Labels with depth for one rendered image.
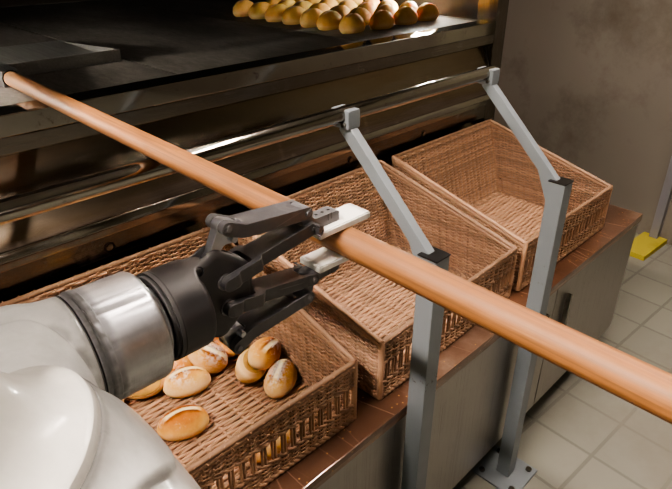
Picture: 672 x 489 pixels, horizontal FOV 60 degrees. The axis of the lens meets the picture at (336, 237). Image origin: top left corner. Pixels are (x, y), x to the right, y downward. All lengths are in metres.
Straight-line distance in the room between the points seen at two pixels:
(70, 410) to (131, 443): 0.03
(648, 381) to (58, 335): 0.39
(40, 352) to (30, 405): 0.12
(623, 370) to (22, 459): 0.36
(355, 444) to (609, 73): 2.64
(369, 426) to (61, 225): 0.71
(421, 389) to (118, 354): 0.84
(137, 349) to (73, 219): 0.82
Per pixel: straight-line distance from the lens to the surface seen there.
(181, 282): 0.46
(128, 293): 0.45
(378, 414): 1.26
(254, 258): 0.51
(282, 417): 1.06
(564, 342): 0.46
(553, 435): 2.13
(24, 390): 0.28
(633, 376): 0.45
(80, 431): 0.27
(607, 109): 3.46
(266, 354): 1.26
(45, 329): 0.42
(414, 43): 1.82
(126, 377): 0.44
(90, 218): 1.25
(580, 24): 3.48
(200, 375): 1.29
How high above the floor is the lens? 1.46
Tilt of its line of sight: 28 degrees down
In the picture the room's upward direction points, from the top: straight up
